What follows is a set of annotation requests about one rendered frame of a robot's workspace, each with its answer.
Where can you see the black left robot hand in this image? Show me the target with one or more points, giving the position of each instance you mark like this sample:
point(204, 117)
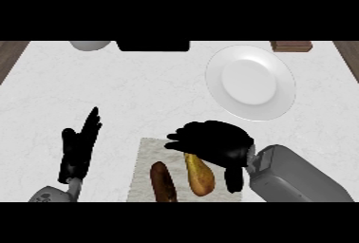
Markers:
point(78, 148)

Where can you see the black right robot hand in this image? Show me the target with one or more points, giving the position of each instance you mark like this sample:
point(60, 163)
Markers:
point(214, 139)

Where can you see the dark brown sweet potato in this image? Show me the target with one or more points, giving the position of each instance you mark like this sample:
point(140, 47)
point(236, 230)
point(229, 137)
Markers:
point(162, 183)

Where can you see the brown wooden block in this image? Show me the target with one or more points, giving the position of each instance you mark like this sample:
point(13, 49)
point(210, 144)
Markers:
point(291, 46)

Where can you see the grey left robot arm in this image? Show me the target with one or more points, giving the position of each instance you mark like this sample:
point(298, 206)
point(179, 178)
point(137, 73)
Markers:
point(57, 192)

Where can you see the yellow-brown pear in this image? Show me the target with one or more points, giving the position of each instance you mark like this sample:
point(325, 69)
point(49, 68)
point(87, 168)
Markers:
point(199, 175)

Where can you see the pale grey placemat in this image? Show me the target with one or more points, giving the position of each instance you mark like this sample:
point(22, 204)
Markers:
point(149, 158)

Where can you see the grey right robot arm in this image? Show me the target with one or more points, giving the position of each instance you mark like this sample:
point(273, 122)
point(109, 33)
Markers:
point(289, 177)

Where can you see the black appliance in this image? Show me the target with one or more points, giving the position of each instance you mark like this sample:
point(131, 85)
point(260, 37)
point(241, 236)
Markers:
point(152, 46)

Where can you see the grey round bowl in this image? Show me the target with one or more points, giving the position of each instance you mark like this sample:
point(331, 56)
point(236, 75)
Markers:
point(90, 45)

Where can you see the white round plate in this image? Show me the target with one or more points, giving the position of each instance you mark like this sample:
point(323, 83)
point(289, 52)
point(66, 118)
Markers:
point(251, 82)

